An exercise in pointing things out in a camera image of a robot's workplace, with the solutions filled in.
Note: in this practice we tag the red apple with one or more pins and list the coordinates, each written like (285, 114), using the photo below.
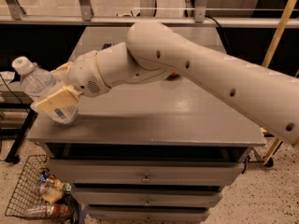
(173, 75)

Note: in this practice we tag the grey drawer cabinet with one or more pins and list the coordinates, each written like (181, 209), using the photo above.
(157, 152)

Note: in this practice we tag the bottle with yellow contents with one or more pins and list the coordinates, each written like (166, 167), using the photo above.
(52, 189)

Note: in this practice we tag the black wire basket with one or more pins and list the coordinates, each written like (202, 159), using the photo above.
(25, 195)

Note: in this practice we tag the bottle with red contents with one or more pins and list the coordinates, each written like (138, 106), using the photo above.
(48, 210)

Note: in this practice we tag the grey metal railing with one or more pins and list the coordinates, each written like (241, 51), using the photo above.
(226, 13)

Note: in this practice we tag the clear plastic water bottle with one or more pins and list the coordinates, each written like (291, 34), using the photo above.
(37, 83)

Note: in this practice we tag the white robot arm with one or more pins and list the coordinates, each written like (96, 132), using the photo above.
(152, 51)

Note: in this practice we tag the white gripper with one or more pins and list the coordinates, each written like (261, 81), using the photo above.
(84, 74)

